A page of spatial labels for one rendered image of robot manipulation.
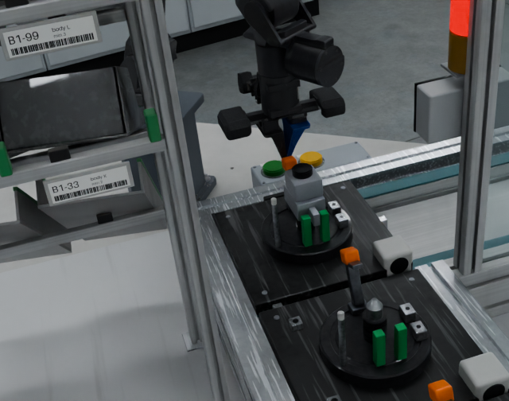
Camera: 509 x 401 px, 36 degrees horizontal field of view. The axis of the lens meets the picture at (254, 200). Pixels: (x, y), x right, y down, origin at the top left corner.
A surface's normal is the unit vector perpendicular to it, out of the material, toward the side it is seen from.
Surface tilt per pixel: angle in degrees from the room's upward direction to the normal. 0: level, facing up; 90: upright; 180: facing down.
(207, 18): 90
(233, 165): 0
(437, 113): 90
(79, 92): 65
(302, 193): 90
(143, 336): 0
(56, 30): 90
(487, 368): 0
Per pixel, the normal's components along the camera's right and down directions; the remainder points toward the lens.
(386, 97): -0.09, -0.82
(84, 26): 0.29, 0.52
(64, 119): 0.07, 0.15
